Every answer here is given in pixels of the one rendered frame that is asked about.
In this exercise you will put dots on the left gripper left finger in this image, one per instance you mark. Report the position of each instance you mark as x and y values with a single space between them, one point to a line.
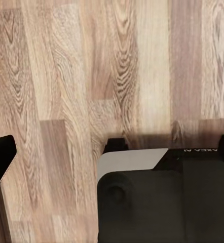
8 151

